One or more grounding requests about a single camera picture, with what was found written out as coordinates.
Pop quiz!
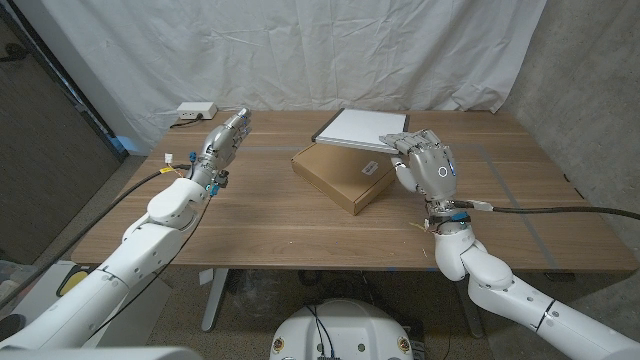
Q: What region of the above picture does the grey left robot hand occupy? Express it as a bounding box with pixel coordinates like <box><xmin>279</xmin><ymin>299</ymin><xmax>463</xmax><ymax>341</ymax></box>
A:
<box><xmin>190</xmin><ymin>107</ymin><xmax>253</xmax><ymax>191</ymax></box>

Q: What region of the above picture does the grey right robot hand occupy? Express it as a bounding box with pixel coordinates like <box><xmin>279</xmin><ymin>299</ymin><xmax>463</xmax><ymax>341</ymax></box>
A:
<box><xmin>378</xmin><ymin>128</ymin><xmax>459</xmax><ymax>203</ymax></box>

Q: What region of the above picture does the small black-framed whiteboard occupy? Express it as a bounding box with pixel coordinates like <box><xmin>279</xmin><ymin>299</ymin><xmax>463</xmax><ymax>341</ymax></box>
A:
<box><xmin>310</xmin><ymin>107</ymin><xmax>411</xmax><ymax>155</ymax></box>

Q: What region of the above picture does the flat cardboard packing box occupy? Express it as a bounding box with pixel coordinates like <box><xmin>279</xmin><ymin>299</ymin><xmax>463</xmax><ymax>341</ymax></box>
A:
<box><xmin>290</xmin><ymin>143</ymin><xmax>401</xmax><ymax>217</ymax></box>

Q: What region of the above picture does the white power strip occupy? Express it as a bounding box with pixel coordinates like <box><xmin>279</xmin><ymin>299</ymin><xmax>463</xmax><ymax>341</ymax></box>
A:
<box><xmin>176</xmin><ymin>101</ymin><xmax>219</xmax><ymax>121</ymax></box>

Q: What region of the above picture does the small blue floor object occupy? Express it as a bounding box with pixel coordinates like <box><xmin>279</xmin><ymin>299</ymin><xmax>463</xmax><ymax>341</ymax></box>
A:
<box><xmin>110</xmin><ymin>134</ymin><xmax>136</xmax><ymax>154</ymax></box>

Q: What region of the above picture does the white wrinkled backdrop cloth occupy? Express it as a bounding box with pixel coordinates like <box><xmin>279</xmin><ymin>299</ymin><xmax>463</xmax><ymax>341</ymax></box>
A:
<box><xmin>39</xmin><ymin>0</ymin><xmax>547</xmax><ymax>154</ymax></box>

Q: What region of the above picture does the white metal table leg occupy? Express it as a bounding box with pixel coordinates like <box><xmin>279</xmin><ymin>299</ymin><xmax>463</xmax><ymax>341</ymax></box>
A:
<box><xmin>201</xmin><ymin>268</ymin><xmax>230</xmax><ymax>333</ymax></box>
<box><xmin>454</xmin><ymin>279</ymin><xmax>485</xmax><ymax>339</ymax></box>

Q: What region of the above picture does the dark brown partition panel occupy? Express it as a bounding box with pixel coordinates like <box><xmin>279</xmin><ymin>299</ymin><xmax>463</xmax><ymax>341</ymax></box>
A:
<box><xmin>0</xmin><ymin>7</ymin><xmax>129</xmax><ymax>266</ymax></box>

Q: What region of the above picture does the white floor platform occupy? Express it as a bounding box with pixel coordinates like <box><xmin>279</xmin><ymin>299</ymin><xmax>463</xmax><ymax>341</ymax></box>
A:
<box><xmin>14</xmin><ymin>259</ymin><xmax>171</xmax><ymax>347</ymax></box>

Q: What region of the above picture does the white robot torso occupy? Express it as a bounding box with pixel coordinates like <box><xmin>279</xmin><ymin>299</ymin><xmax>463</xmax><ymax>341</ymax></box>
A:
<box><xmin>269</xmin><ymin>298</ymin><xmax>415</xmax><ymax>360</ymax></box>

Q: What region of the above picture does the yellow black foot pedal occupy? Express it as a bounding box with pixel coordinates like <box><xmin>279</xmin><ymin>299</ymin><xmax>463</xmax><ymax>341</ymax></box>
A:
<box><xmin>56</xmin><ymin>264</ymin><xmax>91</xmax><ymax>299</ymax></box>

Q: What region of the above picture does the clear plastic container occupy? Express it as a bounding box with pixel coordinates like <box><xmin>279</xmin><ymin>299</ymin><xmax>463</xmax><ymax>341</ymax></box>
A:
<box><xmin>0</xmin><ymin>259</ymin><xmax>39</xmax><ymax>316</ymax></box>

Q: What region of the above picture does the black power strip cable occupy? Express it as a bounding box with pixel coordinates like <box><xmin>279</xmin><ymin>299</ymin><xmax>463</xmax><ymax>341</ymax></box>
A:
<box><xmin>168</xmin><ymin>113</ymin><xmax>204</xmax><ymax>130</ymax></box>

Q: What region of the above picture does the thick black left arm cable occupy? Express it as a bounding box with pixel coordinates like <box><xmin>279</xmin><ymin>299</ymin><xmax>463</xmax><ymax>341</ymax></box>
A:
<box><xmin>0</xmin><ymin>152</ymin><xmax>194</xmax><ymax>311</ymax></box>

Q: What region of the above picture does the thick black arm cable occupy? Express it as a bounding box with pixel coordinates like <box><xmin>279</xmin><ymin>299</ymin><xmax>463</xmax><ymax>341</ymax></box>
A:
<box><xmin>452</xmin><ymin>199</ymin><xmax>640</xmax><ymax>221</ymax></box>
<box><xmin>0</xmin><ymin>152</ymin><xmax>194</xmax><ymax>311</ymax></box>

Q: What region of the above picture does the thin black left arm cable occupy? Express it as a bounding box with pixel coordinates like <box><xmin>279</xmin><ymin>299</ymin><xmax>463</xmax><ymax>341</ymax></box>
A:
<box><xmin>92</xmin><ymin>195</ymin><xmax>211</xmax><ymax>337</ymax></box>

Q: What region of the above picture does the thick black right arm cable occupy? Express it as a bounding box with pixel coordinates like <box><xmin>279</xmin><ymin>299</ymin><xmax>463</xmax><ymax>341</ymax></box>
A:
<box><xmin>452</xmin><ymin>199</ymin><xmax>640</xmax><ymax>221</ymax></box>

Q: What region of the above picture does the black torso cable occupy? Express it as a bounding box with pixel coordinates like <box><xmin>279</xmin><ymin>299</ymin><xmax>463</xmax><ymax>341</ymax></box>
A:
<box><xmin>305</xmin><ymin>304</ymin><xmax>327</xmax><ymax>359</ymax></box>

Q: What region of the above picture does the blue torso cable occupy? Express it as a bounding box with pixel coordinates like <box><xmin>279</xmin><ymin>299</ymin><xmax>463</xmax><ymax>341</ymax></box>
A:
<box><xmin>317</xmin><ymin>312</ymin><xmax>335</xmax><ymax>359</ymax></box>

